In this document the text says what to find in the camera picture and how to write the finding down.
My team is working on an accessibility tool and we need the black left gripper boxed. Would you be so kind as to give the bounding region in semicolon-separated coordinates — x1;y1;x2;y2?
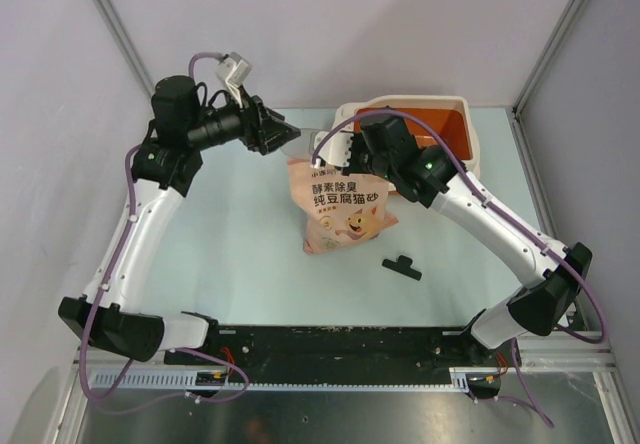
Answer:
186;84;300;155

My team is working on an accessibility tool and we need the clear plastic litter scoop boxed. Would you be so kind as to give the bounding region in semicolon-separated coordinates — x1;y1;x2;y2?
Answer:
281;128;327;161

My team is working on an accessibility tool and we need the pink cat litter bag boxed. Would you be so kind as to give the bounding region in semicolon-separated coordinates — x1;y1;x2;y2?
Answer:
287;159;398;255

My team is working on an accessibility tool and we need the white and orange litter box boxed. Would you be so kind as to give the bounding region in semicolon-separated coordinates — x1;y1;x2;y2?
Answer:
332;95;481;178

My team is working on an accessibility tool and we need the black bag clip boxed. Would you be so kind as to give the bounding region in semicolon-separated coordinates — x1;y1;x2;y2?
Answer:
381;255;422;281

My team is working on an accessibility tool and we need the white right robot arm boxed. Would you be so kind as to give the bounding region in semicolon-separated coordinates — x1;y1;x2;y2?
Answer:
347;109;593;365

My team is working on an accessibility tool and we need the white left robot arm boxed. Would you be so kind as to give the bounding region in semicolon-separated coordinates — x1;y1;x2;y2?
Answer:
58;75;301;364

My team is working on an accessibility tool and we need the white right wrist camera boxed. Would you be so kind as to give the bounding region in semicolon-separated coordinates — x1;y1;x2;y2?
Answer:
311;131;354;169

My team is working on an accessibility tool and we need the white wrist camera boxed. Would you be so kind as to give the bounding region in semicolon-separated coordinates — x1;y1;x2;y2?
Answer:
311;131;354;169
215;52;252;108

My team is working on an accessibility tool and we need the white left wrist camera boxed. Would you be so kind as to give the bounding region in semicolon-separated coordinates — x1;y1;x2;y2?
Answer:
215;52;252;108

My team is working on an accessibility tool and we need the right aluminium corner post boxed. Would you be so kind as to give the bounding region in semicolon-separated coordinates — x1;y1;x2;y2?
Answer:
512;0;614;118

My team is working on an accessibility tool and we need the aluminium corner post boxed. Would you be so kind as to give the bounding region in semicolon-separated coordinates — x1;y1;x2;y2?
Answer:
91;0;155;109
512;0;614;118

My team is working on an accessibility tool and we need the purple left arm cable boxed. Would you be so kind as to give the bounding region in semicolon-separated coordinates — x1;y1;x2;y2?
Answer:
77;52;251;406

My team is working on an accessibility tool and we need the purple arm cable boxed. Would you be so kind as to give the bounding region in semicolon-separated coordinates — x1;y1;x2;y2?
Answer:
77;52;251;406
312;106;607;428

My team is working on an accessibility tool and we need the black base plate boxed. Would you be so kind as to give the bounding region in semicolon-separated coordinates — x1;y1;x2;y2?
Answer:
164;324;519;391

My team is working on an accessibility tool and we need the left aluminium corner post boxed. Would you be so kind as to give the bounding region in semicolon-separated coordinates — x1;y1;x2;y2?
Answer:
91;0;155;109

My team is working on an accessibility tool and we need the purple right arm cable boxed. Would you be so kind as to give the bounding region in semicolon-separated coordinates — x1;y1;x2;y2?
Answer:
312;106;607;428

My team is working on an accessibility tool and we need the aluminium frame rail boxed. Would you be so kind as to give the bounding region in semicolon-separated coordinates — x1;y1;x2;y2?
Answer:
88;333;615;395

